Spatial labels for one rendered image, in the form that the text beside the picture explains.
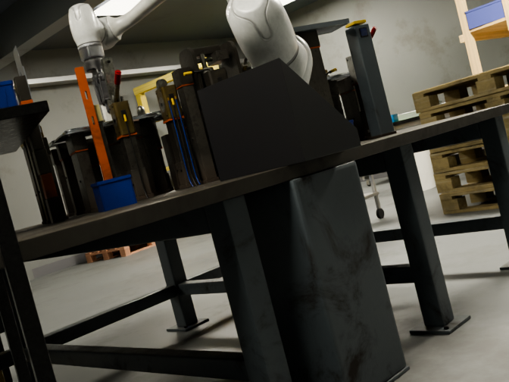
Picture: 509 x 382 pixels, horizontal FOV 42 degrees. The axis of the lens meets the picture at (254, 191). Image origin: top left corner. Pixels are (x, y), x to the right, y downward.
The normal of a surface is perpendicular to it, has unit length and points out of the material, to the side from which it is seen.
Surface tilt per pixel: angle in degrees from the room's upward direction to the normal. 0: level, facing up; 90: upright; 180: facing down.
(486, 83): 90
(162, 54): 90
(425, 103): 90
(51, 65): 90
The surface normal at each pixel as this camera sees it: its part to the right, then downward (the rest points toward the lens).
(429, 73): -0.68, 0.21
